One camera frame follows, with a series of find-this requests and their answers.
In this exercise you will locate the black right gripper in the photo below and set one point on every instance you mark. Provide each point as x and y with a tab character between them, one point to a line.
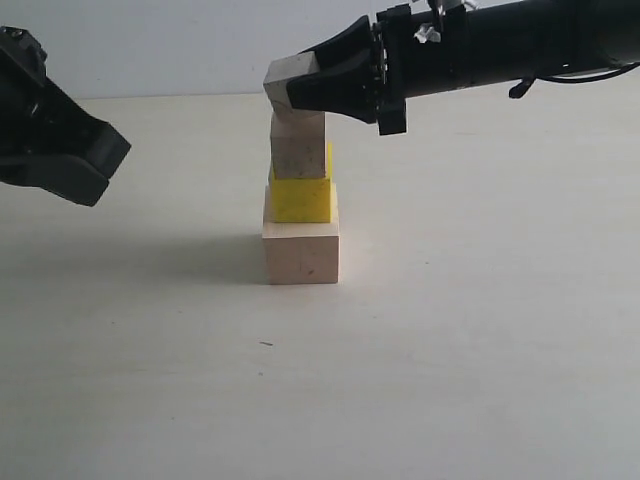
421	54

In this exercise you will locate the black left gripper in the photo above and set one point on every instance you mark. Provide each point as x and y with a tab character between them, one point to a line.
47	140

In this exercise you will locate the small wooden cube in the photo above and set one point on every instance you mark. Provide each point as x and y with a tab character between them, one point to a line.
281	79

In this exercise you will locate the medium wooden cube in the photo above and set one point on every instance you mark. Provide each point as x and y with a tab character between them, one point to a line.
298	146

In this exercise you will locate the yellow cube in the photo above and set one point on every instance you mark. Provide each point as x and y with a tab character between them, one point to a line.
304	200

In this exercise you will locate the large wooden cube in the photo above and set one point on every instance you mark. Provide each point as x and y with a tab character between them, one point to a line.
301	253

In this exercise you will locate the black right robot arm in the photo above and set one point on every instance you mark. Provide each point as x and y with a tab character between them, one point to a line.
553	41

